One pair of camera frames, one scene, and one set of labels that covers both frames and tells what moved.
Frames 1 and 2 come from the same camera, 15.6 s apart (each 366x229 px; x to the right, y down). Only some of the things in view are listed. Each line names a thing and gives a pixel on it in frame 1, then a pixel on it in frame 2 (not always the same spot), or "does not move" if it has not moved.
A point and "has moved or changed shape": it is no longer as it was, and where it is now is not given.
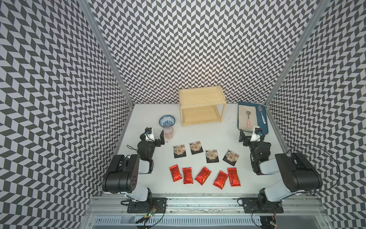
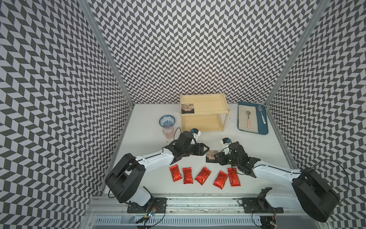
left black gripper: x=157 y=141 -> x=202 y=151
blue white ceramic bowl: x=167 y=120 does not move
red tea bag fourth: x=220 y=180 does not move
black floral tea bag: x=196 y=147 has moved or changed shape
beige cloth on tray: x=247 y=117 does not move
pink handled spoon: x=248 y=112 does not move
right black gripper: x=247 y=138 -> x=221 y=159
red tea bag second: x=187 y=173 does not move
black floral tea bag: x=211 y=156 does not move
